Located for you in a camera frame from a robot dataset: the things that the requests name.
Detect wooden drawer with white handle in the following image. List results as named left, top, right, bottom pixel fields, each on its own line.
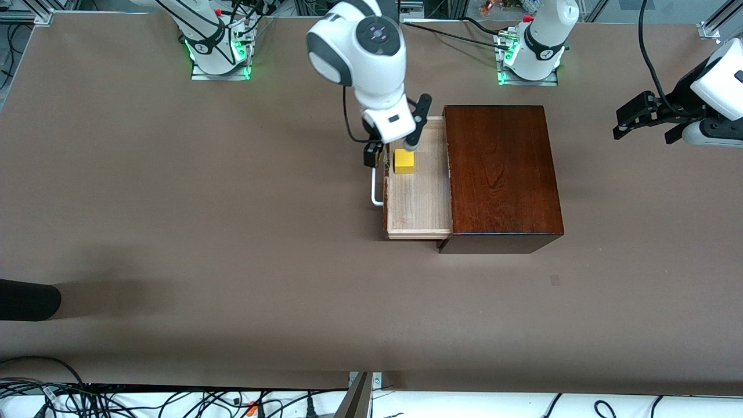
left=371, top=116, right=453, bottom=240

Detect dark brown wooden cabinet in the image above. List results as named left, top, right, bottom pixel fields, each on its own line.
left=443, top=105, right=565, bottom=255

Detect black cylindrical object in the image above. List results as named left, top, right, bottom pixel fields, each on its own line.
left=0, top=279, right=62, bottom=322

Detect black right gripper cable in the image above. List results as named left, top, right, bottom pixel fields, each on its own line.
left=342, top=84, right=375, bottom=143

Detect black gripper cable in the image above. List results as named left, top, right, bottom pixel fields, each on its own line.
left=638, top=0, right=683, bottom=114
left=342, top=84, right=375, bottom=143

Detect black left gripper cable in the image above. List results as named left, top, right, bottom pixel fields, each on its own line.
left=638, top=0, right=683, bottom=114

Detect aluminium frame bar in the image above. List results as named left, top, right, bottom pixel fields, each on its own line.
left=0, top=0, right=54, bottom=27
left=698, top=0, right=743, bottom=40

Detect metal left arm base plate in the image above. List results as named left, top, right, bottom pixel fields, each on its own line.
left=498, top=70, right=559, bottom=87

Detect black cable on table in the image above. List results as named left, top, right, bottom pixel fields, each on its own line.
left=403, top=20, right=511, bottom=50

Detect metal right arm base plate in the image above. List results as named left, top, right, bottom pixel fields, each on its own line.
left=190, top=58, right=251, bottom=81

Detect aluminium profile post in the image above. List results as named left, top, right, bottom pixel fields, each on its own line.
left=336, top=372, right=383, bottom=418

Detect tangled black cables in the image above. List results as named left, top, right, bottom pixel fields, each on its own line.
left=0, top=355, right=349, bottom=418

